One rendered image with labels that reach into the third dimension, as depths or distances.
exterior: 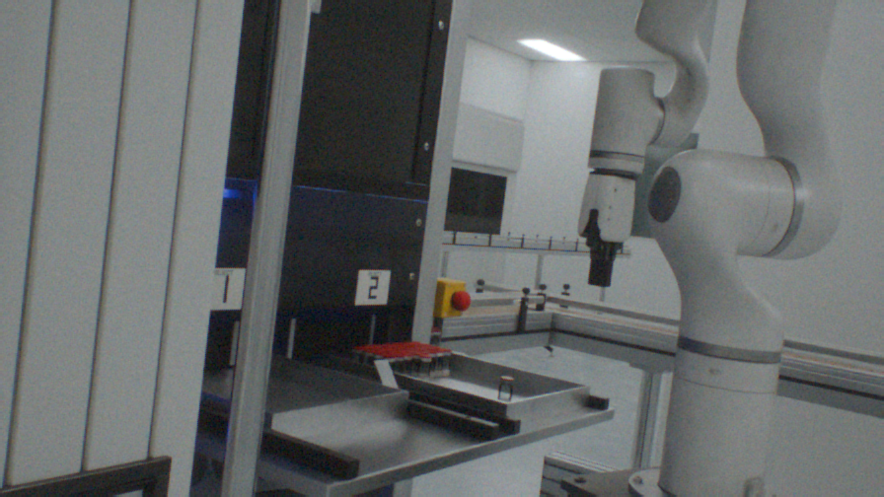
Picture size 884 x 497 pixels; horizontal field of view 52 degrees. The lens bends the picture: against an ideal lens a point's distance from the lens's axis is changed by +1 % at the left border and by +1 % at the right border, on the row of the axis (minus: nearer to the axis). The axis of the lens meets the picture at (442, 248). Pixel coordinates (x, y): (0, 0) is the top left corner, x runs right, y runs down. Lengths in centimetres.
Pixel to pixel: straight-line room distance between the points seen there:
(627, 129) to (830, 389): 98
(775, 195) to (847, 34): 179
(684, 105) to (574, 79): 921
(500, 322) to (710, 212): 118
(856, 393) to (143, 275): 180
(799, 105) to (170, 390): 78
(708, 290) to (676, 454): 20
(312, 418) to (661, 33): 71
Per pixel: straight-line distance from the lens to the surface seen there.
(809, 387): 219
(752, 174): 109
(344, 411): 118
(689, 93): 143
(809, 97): 112
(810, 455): 285
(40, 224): 53
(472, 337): 208
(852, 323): 278
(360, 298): 156
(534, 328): 232
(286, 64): 65
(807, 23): 112
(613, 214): 139
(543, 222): 1060
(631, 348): 231
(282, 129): 64
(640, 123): 141
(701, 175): 106
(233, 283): 136
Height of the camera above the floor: 119
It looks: 3 degrees down
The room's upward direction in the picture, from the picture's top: 7 degrees clockwise
